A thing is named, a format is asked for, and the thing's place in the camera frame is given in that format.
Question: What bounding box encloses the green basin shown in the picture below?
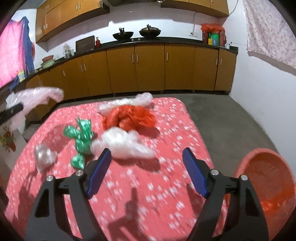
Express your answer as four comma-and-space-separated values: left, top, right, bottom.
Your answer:
40, 59, 57, 69

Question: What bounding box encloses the gas stove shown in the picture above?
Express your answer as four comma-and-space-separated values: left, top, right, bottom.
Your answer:
113, 37, 162, 43

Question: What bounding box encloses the red floral tablecloth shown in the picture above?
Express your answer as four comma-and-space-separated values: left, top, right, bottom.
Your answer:
3, 96, 229, 241

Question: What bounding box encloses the pink floral hanging sheet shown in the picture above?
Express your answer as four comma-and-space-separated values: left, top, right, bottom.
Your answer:
243, 0, 296, 76

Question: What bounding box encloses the blue hanging garment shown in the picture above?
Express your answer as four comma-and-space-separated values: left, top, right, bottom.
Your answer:
9, 17, 35, 91

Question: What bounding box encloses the green box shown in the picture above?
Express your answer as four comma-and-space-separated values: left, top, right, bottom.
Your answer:
209, 32, 220, 46

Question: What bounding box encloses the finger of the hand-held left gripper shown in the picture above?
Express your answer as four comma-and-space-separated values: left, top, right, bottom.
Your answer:
0, 103, 25, 126

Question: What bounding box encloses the black kitchen countertop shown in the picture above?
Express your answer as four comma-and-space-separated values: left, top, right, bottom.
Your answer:
24, 37, 238, 81

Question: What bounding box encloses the row of wooden wall cabinets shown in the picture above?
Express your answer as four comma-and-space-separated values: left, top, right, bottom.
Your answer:
35, 0, 229, 43

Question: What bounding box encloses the dark cutting board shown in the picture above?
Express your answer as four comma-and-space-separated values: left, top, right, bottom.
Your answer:
75, 35, 96, 53

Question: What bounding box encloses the white plastic bag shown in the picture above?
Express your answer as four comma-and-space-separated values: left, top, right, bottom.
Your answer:
91, 127, 156, 160

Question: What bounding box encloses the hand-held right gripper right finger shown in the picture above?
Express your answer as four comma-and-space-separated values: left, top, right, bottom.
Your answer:
182, 147, 270, 241

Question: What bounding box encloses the black wok with lid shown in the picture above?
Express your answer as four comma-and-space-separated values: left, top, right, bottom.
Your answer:
139, 24, 162, 38

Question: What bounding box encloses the clear plastic bag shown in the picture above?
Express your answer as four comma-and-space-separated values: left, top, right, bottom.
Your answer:
98, 92, 153, 114

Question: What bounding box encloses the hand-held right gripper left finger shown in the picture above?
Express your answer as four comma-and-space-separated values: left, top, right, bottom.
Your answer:
24, 148, 112, 241

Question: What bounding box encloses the pink hanging cloth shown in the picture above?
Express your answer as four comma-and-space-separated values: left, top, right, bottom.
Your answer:
0, 17, 29, 87

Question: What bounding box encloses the white panel with flower print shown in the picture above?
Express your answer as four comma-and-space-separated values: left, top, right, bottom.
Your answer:
0, 116, 28, 176

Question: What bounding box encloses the thin white wall cable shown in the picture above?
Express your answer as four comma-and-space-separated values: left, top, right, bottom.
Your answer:
228, 0, 240, 16

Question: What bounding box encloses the orange plastic bag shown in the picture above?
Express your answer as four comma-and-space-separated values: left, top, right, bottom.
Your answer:
102, 105, 156, 131

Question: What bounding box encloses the white power cable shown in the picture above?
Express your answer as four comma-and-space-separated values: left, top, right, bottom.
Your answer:
192, 11, 203, 33

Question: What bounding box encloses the small clear bubble wrap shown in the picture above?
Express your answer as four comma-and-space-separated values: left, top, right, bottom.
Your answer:
34, 143, 57, 172

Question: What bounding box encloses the red plastic bag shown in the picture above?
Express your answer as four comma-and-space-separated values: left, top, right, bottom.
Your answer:
200, 23, 225, 33

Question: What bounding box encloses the orange plastic mesh basket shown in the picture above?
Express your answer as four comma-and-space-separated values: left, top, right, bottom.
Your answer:
225, 148, 296, 241

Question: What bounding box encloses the green plastic bag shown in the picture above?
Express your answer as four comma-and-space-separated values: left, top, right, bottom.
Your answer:
63, 118, 95, 169

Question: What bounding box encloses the row of wooden base cabinets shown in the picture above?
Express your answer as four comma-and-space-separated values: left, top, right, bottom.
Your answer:
24, 43, 238, 121

